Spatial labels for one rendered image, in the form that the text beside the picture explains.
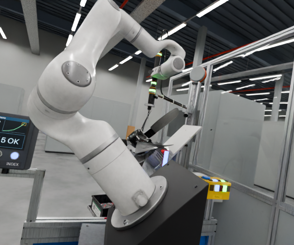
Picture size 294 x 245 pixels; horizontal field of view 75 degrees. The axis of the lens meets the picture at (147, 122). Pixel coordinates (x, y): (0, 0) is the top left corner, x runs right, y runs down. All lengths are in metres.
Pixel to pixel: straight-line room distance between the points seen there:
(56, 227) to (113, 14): 0.83
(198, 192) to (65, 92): 0.36
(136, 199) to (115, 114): 6.50
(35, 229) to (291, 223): 1.22
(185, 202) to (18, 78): 13.17
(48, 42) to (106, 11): 13.14
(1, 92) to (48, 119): 7.71
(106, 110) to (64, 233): 6.11
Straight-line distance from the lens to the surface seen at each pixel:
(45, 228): 0.93
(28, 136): 0.80
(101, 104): 6.82
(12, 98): 8.20
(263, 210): 1.45
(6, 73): 13.51
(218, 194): 1.10
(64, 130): 0.54
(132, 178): 0.50
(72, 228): 0.93
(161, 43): 1.03
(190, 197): 0.45
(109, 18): 0.75
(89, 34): 0.69
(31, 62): 13.54
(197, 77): 1.94
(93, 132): 0.48
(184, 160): 1.89
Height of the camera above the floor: 1.29
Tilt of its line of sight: 1 degrees up
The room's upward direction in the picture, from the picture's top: 10 degrees clockwise
